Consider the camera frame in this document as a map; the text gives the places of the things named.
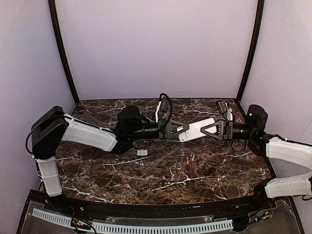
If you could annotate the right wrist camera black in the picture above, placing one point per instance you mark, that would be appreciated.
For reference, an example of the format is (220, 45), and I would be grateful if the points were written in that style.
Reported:
(222, 106)

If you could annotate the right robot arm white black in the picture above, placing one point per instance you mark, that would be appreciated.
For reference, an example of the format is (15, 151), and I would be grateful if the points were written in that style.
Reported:
(252, 131)

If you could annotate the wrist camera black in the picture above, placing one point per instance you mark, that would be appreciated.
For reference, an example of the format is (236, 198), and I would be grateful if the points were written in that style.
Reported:
(164, 102)
(222, 106)

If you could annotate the white cable duct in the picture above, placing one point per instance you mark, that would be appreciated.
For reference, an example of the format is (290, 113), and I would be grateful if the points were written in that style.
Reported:
(104, 228)
(52, 217)

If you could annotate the left white cable duct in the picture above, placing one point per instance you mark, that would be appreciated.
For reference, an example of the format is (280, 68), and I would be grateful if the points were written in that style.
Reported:
(52, 217)

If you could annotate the black frame post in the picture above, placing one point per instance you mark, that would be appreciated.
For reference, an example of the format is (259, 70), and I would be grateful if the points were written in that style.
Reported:
(252, 49)
(61, 50)

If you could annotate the left black frame post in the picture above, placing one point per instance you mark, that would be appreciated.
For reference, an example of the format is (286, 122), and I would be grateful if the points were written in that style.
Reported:
(61, 50)

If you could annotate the right black frame post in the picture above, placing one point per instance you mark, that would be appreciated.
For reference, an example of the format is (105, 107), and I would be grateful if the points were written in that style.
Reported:
(252, 49)

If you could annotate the white remote control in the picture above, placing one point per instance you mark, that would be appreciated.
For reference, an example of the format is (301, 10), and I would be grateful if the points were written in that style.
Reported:
(194, 130)

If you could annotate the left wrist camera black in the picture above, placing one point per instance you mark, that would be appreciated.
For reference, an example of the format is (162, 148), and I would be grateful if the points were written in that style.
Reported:
(164, 102)

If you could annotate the black curved front rail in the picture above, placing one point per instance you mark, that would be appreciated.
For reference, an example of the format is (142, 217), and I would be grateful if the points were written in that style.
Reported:
(238, 208)

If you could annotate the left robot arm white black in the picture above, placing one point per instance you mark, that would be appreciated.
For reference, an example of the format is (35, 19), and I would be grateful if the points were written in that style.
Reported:
(56, 126)

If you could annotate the white battery cover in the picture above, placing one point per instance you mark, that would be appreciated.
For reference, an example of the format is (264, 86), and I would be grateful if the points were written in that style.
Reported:
(142, 152)

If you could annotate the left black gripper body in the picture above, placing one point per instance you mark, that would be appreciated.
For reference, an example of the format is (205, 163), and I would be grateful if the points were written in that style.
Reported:
(161, 129)

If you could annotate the right white cable duct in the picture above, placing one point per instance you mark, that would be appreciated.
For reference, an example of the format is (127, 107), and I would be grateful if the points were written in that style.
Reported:
(104, 228)

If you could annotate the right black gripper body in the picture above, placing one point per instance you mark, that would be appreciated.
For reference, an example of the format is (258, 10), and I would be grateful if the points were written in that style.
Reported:
(228, 130)

